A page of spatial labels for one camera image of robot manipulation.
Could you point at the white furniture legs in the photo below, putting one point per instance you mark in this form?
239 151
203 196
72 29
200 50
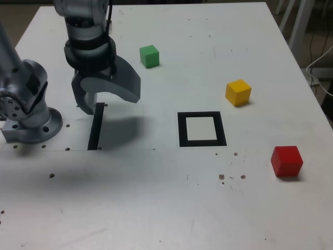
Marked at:
301 26

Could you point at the black tape square outline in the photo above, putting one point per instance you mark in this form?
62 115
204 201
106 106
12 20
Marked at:
182 130

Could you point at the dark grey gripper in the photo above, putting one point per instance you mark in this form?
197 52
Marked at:
95 73

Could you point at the white furniture foot bar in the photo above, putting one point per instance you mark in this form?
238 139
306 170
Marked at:
322 73

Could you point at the black tape strip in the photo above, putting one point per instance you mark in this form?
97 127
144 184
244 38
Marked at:
95 127

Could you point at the yellow cube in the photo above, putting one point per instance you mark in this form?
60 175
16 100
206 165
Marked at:
238 93

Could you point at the red cube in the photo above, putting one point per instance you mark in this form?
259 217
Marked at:
286 162

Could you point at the green cube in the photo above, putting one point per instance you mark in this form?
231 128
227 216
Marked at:
149 57

